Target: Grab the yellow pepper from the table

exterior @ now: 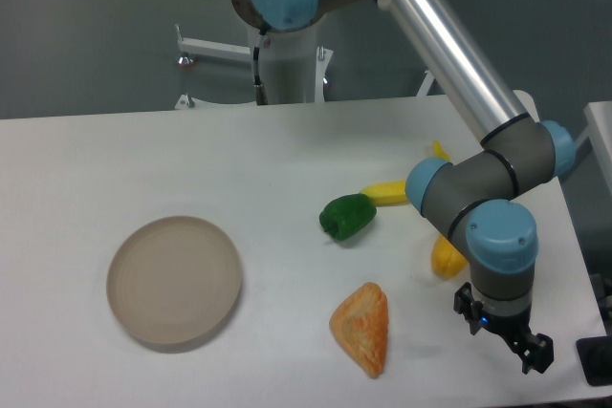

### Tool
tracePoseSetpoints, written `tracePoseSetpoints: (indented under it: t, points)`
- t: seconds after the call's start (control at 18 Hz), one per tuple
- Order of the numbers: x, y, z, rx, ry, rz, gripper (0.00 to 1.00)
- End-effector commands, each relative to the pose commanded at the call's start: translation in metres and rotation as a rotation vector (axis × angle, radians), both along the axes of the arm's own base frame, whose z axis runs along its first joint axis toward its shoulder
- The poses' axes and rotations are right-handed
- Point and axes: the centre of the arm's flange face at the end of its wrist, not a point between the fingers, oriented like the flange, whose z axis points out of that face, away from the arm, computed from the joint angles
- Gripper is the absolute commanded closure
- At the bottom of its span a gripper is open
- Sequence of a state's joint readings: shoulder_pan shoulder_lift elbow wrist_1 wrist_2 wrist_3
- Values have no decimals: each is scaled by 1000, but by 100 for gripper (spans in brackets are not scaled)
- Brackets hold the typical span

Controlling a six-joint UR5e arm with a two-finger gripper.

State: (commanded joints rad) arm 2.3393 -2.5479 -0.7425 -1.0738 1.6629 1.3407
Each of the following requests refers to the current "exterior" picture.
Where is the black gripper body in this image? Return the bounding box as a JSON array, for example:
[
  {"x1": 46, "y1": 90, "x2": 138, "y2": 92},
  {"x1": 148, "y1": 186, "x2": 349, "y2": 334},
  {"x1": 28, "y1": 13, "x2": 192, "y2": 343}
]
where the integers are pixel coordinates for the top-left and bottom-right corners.
[{"x1": 470, "y1": 293, "x2": 532, "y2": 337}]

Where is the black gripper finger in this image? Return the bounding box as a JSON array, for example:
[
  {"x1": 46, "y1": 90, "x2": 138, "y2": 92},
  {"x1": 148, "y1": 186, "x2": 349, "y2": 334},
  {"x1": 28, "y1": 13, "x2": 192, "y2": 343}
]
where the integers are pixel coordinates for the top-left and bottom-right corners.
[
  {"x1": 500, "y1": 326, "x2": 555, "y2": 375},
  {"x1": 453, "y1": 282, "x2": 482, "y2": 335}
]

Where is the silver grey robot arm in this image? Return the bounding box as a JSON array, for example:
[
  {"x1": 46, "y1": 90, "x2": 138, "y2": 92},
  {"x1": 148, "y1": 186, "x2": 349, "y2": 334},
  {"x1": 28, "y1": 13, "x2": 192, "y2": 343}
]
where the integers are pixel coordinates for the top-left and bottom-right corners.
[{"x1": 249, "y1": 0, "x2": 575, "y2": 372}]

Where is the yellow pepper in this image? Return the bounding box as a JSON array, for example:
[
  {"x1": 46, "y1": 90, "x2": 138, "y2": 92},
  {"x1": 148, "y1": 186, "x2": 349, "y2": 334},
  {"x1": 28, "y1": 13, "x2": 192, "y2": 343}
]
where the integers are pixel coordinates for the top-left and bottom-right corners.
[{"x1": 430, "y1": 235, "x2": 469, "y2": 279}]

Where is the green bell pepper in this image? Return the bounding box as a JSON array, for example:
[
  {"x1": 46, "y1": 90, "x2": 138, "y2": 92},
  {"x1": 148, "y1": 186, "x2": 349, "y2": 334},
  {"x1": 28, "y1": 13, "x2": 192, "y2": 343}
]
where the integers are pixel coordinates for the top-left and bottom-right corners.
[{"x1": 318, "y1": 193, "x2": 377, "y2": 241}]

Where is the black device at edge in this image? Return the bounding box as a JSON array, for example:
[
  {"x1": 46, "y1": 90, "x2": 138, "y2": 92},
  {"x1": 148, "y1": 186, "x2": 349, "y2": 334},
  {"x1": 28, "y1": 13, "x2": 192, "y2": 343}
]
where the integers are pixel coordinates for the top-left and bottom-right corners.
[{"x1": 576, "y1": 335, "x2": 611, "y2": 387}]

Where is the orange triangular bread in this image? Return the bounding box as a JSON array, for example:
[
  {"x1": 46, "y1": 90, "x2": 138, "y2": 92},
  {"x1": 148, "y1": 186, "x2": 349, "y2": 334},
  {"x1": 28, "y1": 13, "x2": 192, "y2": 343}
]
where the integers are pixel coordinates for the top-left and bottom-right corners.
[{"x1": 329, "y1": 282, "x2": 389, "y2": 378}]

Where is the yellow corn cob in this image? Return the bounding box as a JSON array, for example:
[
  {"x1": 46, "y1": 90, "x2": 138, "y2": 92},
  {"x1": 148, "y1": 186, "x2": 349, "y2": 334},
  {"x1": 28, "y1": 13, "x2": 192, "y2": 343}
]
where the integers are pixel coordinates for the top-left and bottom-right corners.
[{"x1": 361, "y1": 181, "x2": 408, "y2": 206}]

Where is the yellow banana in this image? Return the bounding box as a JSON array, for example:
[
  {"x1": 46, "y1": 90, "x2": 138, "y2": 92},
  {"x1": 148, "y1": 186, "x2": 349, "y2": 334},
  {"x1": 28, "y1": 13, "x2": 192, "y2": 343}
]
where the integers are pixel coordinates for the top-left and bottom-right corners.
[{"x1": 431, "y1": 140, "x2": 450, "y2": 161}]

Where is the white side table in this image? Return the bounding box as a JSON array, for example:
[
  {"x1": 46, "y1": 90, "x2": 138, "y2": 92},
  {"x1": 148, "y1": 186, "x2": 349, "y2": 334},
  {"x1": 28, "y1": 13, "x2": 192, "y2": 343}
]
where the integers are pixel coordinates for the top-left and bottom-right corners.
[{"x1": 584, "y1": 101, "x2": 612, "y2": 182}]

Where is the beige round plate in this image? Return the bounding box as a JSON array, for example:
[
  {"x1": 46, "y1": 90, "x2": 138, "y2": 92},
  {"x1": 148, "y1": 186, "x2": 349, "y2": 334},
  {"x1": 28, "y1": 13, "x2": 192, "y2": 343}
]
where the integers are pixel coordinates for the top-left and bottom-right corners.
[{"x1": 106, "y1": 216, "x2": 242, "y2": 353}]

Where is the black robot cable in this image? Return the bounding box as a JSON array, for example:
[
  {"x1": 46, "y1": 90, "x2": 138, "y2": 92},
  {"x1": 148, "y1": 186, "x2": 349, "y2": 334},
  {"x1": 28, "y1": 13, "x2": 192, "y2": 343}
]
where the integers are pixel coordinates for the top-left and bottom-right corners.
[{"x1": 251, "y1": 20, "x2": 272, "y2": 106}]

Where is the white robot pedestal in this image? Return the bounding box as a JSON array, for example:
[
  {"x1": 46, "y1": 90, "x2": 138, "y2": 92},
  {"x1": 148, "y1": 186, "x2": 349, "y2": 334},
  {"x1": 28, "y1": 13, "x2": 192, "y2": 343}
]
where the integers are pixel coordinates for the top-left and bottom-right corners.
[{"x1": 175, "y1": 23, "x2": 334, "y2": 106}]

